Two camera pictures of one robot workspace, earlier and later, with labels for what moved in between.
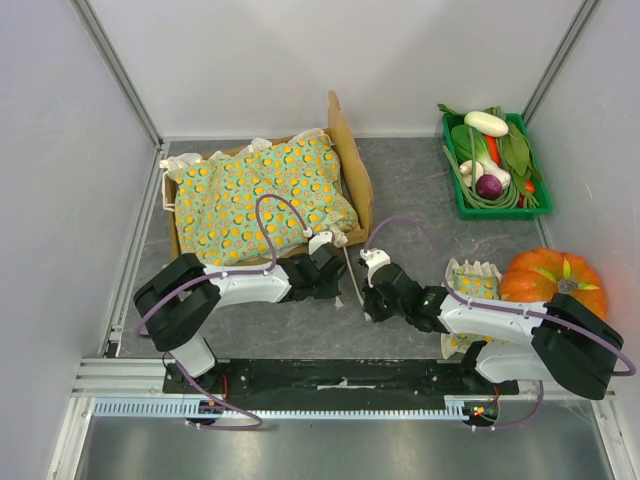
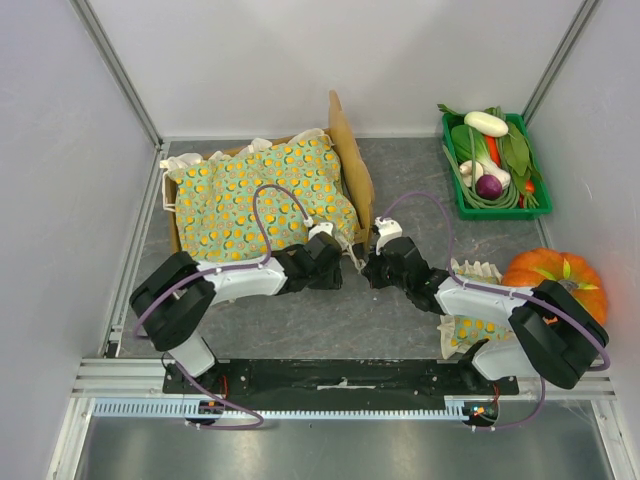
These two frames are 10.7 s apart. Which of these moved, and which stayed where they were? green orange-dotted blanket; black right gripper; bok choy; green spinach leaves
Moved: black right gripper
Stayed: green spinach leaves; green orange-dotted blanket; bok choy
